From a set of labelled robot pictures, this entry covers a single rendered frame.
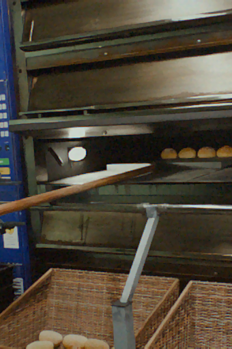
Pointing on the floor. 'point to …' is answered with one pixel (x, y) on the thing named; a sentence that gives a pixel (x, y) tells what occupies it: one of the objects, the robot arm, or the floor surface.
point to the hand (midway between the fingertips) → (16, 204)
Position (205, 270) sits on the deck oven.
